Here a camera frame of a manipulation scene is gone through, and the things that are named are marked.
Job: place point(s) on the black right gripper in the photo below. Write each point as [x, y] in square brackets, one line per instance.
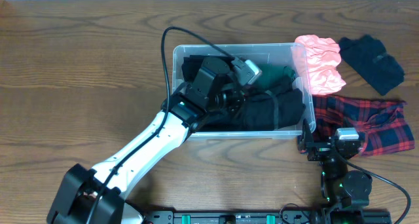
[321, 150]

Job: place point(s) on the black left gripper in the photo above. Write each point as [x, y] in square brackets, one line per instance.
[238, 103]

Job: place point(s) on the black taped garment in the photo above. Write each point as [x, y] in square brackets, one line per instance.
[263, 112]

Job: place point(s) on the green cloth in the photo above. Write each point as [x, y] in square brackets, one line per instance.
[273, 75]

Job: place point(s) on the dark pants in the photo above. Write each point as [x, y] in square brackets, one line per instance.
[191, 68]

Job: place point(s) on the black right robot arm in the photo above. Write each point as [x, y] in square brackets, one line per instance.
[347, 192]

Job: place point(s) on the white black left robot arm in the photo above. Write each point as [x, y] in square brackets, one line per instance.
[98, 195]

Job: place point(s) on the clear plastic storage bin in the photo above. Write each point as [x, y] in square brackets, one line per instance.
[292, 55]

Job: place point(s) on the red black plaid shirt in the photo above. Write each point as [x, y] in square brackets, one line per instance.
[381, 124]

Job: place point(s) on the pink crumpled garment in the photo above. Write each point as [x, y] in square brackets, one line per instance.
[322, 57]

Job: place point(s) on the black folded garment on table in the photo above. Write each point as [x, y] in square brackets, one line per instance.
[369, 58]

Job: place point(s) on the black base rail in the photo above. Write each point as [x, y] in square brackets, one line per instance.
[285, 216]

